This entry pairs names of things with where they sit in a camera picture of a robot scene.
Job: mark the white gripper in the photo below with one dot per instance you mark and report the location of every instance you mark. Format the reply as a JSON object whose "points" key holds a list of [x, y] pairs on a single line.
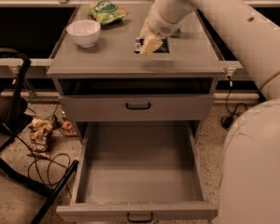
{"points": [[160, 24]]}

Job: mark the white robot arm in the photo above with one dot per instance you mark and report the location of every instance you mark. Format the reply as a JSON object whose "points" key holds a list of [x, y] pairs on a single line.
{"points": [[249, 189]]}

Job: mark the grey drawer cabinet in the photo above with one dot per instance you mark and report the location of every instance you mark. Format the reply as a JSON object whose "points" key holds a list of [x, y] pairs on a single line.
{"points": [[111, 67]]}

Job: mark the closed grey top drawer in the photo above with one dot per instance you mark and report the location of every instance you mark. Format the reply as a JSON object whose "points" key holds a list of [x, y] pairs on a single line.
{"points": [[137, 107]]}

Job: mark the open grey middle drawer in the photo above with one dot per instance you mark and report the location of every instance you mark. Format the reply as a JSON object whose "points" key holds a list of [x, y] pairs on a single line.
{"points": [[138, 172]]}

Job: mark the green soda can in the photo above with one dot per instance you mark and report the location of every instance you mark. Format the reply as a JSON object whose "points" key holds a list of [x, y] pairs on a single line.
{"points": [[177, 32]]}

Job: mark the green chip bag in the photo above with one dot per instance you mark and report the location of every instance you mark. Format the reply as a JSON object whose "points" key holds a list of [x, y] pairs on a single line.
{"points": [[105, 12]]}

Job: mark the white bowl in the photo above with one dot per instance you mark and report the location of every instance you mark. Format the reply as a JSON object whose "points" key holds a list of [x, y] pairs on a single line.
{"points": [[85, 32]]}

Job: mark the red apple on floor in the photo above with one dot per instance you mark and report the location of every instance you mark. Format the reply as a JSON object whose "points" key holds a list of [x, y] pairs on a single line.
{"points": [[67, 126]]}

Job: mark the brown snack bag on floor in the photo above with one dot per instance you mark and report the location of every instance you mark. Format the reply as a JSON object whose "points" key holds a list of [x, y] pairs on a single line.
{"points": [[40, 134]]}

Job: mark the black power adapter with cable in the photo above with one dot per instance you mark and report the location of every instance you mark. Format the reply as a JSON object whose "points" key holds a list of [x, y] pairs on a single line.
{"points": [[228, 120]]}

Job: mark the wire basket on floor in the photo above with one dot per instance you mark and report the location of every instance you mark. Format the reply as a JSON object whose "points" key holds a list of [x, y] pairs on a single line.
{"points": [[57, 117]]}

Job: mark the black chair frame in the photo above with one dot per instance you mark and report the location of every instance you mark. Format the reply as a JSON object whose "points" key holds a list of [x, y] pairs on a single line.
{"points": [[12, 121]]}

